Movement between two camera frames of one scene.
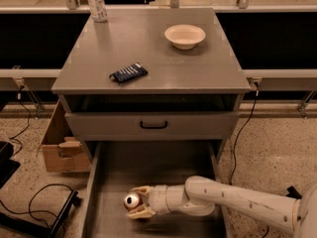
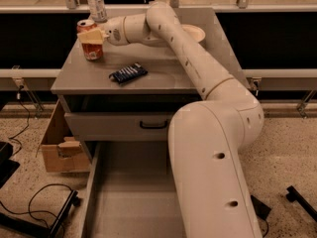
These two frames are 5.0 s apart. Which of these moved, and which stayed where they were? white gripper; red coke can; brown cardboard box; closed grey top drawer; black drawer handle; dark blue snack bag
Moved: red coke can; white gripper
Stayed: black drawer handle; closed grey top drawer; dark blue snack bag; brown cardboard box
